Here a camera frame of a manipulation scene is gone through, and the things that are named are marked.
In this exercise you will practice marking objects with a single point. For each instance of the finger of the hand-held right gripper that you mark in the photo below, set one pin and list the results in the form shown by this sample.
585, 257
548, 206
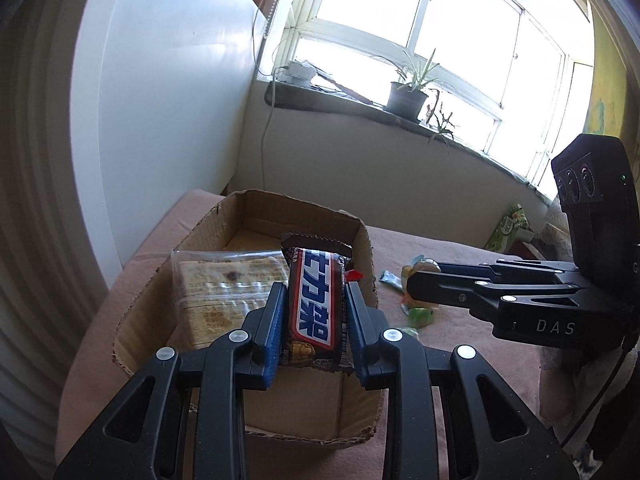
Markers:
440, 290
500, 267

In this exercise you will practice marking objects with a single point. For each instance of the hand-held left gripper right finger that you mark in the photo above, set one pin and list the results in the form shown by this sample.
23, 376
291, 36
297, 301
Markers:
357, 330

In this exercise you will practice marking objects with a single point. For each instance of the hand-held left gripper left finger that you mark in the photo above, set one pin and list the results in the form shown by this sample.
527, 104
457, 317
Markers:
272, 330

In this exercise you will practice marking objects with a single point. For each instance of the round brown candy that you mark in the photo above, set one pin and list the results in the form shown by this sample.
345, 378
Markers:
420, 262

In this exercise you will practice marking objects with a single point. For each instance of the brown chocolate bar blue lettering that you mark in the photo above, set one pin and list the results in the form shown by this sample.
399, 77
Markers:
315, 310

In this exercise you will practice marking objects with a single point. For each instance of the small teal candy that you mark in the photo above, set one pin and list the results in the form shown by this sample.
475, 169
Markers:
391, 280

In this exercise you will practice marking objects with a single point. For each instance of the small light green candy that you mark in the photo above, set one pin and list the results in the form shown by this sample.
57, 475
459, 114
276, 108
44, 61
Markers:
407, 333

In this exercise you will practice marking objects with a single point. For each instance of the bagged sliced bread loaf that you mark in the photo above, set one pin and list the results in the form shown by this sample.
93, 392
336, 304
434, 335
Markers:
220, 290

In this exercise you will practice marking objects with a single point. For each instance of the brown cardboard box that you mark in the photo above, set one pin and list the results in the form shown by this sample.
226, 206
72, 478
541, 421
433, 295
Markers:
300, 410

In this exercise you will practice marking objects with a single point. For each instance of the person's right hand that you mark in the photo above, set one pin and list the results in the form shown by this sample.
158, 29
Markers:
580, 380

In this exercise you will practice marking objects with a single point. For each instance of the green gift bag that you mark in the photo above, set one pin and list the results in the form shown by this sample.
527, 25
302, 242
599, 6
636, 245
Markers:
507, 227

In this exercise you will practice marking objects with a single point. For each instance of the white lace tablecloth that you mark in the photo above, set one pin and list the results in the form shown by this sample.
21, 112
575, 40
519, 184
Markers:
557, 230

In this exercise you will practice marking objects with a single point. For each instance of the pink blanket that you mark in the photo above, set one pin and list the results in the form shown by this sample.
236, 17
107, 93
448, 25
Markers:
125, 310

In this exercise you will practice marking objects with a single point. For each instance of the potted spider plant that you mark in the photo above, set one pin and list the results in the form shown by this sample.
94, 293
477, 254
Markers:
407, 100

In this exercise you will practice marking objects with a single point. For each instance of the white cabinet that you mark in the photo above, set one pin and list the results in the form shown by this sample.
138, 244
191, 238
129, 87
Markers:
165, 110

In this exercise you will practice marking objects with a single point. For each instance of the white power box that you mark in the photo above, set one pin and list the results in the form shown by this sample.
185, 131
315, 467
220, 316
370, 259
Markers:
295, 74

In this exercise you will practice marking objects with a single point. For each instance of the landscape wall painting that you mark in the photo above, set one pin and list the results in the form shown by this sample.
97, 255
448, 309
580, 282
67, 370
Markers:
607, 90

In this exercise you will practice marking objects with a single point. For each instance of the white window frame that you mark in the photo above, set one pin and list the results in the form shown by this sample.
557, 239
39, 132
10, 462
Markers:
420, 25

